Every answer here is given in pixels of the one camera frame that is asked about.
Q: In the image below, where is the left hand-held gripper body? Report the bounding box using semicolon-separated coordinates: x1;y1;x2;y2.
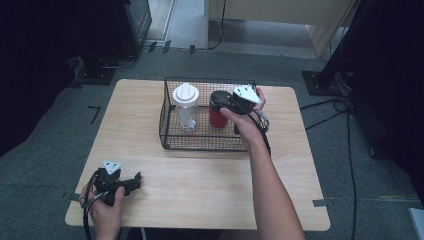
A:
93;160;135;206

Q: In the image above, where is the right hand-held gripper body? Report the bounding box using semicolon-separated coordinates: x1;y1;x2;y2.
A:
229;84;271;132

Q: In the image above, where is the red cup with black lid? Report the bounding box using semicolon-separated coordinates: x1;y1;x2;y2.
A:
208;89;236;129

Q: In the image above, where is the clear bottle with white lid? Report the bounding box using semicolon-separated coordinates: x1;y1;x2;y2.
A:
172;82;201;133

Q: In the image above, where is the black wire basket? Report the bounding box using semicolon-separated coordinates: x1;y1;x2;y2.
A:
158;77;265;153

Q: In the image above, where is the person's left hand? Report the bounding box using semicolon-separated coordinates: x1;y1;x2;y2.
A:
79;185;126;233

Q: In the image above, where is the person's right hand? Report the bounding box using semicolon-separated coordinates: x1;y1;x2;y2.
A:
219;87;270;152

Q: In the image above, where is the black tape corner mark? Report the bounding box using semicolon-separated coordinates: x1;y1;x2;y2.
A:
87;105;102;125

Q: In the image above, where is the black metal stand base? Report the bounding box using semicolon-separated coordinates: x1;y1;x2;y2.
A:
70;55;117;87
301;69;353;98

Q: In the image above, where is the light wooden cabinet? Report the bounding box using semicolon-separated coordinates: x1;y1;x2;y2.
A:
203;0;362;58

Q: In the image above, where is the black cabinet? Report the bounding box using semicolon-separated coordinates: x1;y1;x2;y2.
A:
112;0;153;58

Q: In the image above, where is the white flat object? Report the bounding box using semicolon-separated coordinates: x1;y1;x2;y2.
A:
407;207;424;240

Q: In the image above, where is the left hand-held gripper cable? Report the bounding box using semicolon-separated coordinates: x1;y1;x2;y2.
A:
81;169;103;240

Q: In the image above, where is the hand-held gripper cable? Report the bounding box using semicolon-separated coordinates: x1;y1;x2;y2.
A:
243;105;272;158
81;169;103;240

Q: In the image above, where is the right hand-held gripper cable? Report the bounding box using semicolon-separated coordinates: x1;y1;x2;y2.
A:
243;105;272;158

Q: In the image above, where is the black hanging cable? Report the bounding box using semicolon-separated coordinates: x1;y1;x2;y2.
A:
196;0;228;52

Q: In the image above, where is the black floor cable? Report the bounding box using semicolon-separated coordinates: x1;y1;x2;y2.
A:
303;109;349;132

